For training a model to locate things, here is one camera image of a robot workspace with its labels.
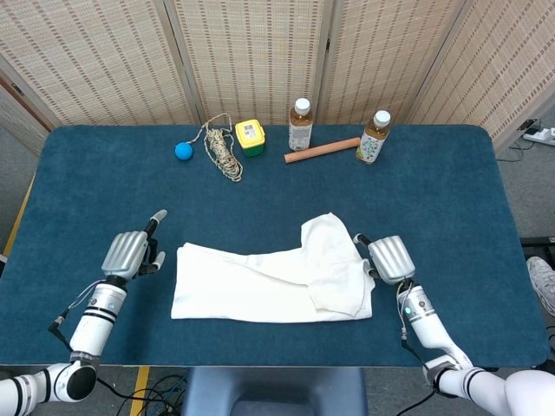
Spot tea bottle with floral label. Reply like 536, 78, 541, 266
356, 109, 393, 166

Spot wooden cylinder stick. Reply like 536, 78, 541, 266
284, 137, 362, 165

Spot black stand foot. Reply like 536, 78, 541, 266
519, 236, 555, 249

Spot blue felt table cloth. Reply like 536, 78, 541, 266
0, 124, 551, 369

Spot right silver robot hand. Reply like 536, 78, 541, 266
353, 232, 417, 286

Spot tea bottle with text label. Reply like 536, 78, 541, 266
288, 97, 314, 153

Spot white t-shirt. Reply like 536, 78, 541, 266
170, 211, 377, 324

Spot yellow-lidded green container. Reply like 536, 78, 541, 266
234, 120, 267, 159

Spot white grey sneaker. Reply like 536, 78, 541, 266
526, 256, 555, 315

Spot woven bamboo folding screen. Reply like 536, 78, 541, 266
0, 0, 555, 153

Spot braided rope bundle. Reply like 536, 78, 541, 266
191, 113, 245, 184

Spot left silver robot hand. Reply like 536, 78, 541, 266
101, 209, 169, 281

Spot white power strip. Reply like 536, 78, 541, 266
522, 125, 555, 146

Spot floor cables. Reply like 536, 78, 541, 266
97, 374, 190, 416

